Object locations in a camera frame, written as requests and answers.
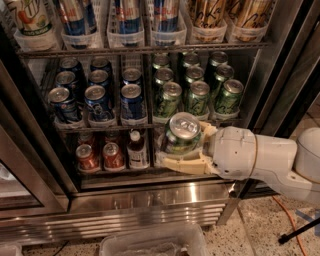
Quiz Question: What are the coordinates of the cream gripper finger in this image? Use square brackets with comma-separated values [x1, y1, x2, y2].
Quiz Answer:
[156, 151, 217, 175]
[200, 121, 218, 142]

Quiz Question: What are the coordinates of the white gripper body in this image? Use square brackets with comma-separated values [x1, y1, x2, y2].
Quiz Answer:
[212, 126, 256, 179]

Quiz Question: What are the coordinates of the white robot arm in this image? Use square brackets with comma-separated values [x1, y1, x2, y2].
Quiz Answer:
[157, 122, 320, 204]

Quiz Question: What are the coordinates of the blue can front right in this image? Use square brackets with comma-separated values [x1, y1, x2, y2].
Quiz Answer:
[121, 84, 146, 120]

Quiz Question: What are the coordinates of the blue can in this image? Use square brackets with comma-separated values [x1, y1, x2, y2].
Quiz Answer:
[85, 85, 114, 121]
[88, 70, 110, 89]
[90, 57, 112, 76]
[55, 71, 83, 102]
[122, 68, 143, 85]
[59, 57, 84, 78]
[48, 87, 82, 124]
[121, 84, 146, 120]

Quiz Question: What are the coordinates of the red can front right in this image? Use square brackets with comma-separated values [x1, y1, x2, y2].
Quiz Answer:
[102, 142, 124, 170]

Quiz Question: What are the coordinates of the red can back right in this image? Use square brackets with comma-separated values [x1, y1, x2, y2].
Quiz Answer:
[104, 130, 120, 145]

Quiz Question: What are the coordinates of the fridge sliding door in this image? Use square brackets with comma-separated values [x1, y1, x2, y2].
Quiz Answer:
[230, 0, 320, 138]

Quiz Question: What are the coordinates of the blue can front middle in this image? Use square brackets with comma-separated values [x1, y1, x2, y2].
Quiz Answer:
[85, 85, 114, 121]

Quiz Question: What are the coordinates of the red can front left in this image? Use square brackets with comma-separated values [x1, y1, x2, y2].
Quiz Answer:
[76, 144, 99, 172]

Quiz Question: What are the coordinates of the gold can left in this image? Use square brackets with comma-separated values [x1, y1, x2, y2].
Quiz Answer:
[187, 0, 227, 29]

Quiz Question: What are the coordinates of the gold can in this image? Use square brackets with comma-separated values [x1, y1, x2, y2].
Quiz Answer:
[187, 0, 227, 29]
[228, 0, 273, 29]

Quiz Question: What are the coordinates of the red can back left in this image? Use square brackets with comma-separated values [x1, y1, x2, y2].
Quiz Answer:
[78, 132, 96, 148]

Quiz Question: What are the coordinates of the steel fridge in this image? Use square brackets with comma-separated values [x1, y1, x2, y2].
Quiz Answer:
[0, 0, 320, 246]

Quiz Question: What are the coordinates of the gold can right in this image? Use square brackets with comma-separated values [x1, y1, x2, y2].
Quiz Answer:
[228, 0, 273, 29]

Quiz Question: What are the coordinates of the red bull can right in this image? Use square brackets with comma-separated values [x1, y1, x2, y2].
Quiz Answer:
[153, 0, 179, 32]

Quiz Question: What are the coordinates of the red bull can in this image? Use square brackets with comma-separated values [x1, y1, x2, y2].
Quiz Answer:
[115, 0, 140, 34]
[52, 0, 97, 36]
[153, 0, 179, 32]

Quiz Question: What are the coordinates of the blue can back middle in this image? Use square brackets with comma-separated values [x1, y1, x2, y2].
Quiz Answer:
[90, 57, 112, 76]

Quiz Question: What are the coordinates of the red bull can middle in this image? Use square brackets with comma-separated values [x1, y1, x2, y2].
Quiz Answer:
[115, 0, 140, 34]

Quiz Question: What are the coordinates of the blue can front left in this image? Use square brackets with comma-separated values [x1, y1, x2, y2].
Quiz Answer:
[48, 87, 82, 124]

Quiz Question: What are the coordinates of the blue can back left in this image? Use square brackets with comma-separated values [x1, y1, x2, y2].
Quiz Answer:
[59, 57, 84, 78]

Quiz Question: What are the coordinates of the red bull can left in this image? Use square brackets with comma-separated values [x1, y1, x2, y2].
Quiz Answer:
[52, 0, 97, 36]

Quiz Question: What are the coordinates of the white green soda can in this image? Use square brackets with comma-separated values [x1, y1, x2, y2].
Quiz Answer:
[3, 0, 52, 36]

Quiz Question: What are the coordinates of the water bottle left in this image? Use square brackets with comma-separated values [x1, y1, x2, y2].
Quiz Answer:
[154, 133, 163, 167]

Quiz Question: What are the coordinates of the brown drink bottle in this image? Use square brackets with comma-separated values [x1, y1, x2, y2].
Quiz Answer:
[127, 130, 149, 169]

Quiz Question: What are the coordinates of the clear plastic bin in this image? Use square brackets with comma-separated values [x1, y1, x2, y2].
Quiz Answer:
[99, 223, 210, 256]

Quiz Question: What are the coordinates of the black stand leg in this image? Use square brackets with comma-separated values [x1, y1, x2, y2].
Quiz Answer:
[278, 217, 320, 244]

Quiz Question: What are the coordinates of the orange cable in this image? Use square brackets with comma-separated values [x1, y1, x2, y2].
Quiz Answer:
[271, 195, 308, 256]

